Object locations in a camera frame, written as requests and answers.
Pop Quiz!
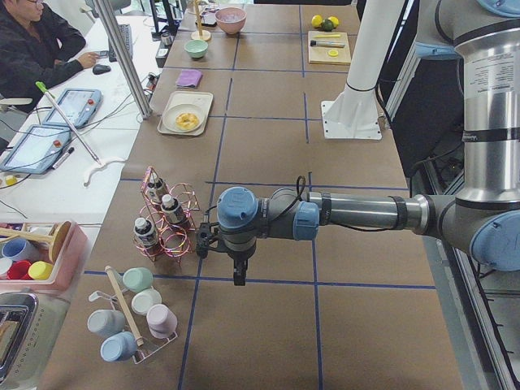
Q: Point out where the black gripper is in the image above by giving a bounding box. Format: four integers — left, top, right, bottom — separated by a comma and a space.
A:
223, 235, 256, 286

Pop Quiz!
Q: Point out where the tea bottle white cap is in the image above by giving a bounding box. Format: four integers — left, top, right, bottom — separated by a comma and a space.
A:
133, 217, 159, 248

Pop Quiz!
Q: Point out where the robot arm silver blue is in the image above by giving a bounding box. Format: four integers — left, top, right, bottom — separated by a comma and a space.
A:
197, 1, 519, 285

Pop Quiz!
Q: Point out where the cream serving tray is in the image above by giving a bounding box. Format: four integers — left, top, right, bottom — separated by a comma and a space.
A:
157, 91, 213, 137

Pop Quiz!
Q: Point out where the lilac cup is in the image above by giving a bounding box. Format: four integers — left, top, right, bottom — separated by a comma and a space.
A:
146, 304, 178, 339

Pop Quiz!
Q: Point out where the white cup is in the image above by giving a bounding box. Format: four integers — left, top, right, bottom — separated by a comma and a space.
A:
131, 288, 162, 316

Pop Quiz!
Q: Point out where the mint green cup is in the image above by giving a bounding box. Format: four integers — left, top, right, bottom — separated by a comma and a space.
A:
123, 267, 154, 293

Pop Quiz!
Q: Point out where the light blue cup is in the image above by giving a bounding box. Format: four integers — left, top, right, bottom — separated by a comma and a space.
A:
100, 331, 137, 362

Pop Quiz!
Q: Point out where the grey cup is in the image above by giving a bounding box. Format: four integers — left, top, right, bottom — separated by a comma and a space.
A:
87, 310, 125, 338

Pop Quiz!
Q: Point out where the glazed donut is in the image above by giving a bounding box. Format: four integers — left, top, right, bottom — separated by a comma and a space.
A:
175, 112, 200, 132

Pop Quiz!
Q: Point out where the cream round plate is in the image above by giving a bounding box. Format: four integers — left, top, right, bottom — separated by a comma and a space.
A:
162, 104, 205, 132

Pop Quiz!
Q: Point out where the pink storage box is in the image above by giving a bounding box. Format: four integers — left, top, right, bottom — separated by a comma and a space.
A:
1, 222, 87, 292

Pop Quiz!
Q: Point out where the wooden mug tree in box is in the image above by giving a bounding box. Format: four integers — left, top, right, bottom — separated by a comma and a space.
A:
1, 221, 72, 263

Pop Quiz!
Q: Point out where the purple folded cloth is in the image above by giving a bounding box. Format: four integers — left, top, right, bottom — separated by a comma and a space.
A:
175, 69, 202, 89

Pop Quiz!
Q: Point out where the black marker pen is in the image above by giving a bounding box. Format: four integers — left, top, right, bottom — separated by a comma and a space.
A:
51, 147, 75, 170

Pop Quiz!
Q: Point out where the mint green bowl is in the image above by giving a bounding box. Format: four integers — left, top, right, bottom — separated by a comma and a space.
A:
184, 40, 209, 59

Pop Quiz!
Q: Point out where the silver toaster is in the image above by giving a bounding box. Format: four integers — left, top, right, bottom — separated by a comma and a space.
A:
1, 292, 42, 389

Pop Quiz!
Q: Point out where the bamboo cutting board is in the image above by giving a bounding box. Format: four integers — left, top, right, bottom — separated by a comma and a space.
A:
308, 31, 351, 65

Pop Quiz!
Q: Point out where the teach pendant far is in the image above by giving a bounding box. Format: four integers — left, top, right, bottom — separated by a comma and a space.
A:
57, 89, 102, 129

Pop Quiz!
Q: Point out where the teach pendant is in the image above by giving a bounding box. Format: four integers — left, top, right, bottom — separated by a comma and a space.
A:
1, 124, 71, 174
57, 89, 102, 129

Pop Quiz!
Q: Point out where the teach pendant near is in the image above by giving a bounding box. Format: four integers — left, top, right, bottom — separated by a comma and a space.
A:
1, 124, 71, 174

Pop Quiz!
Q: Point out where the steel muddler black tip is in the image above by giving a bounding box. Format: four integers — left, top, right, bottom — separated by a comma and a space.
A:
310, 40, 346, 48

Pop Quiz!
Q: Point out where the wooden mug tree stand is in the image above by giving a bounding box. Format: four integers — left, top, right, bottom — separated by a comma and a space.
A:
191, 0, 211, 41

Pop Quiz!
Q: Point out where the small steel cup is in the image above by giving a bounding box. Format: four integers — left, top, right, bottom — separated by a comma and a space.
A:
161, 32, 173, 47

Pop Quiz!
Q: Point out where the black computer mouse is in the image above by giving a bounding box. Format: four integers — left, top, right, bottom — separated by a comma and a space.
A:
92, 64, 111, 76

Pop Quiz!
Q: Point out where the yellow plastic knife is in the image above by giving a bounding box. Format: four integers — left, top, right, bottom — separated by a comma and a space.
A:
313, 33, 342, 39

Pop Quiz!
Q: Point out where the pink bowl with ice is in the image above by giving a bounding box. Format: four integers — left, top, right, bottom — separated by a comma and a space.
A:
215, 7, 247, 35

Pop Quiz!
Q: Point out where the green lime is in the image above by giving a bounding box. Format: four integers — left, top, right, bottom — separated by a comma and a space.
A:
320, 19, 335, 32

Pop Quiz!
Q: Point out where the black keyboard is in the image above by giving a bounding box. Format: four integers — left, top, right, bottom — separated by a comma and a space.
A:
107, 23, 134, 63

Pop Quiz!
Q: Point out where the silver reacher stick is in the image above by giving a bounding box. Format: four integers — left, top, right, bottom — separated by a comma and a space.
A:
35, 81, 102, 165

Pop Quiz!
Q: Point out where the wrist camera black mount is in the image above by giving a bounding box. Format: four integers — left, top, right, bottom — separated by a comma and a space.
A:
196, 222, 220, 259

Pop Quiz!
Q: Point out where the copper wire bottle rack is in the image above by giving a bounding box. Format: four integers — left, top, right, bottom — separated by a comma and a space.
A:
133, 167, 201, 262

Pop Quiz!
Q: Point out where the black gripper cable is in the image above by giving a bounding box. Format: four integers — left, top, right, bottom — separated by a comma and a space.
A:
201, 175, 306, 228

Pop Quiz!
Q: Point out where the white wire cup rack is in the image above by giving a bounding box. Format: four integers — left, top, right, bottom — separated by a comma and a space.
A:
87, 266, 178, 364

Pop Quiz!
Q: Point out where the wooden rack handle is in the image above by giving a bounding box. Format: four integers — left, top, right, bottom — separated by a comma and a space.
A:
105, 266, 145, 347

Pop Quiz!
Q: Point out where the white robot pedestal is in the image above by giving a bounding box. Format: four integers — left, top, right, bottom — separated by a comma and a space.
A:
321, 0, 414, 141

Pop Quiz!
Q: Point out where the aluminium frame post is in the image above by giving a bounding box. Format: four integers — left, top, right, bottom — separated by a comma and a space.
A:
93, 0, 152, 120

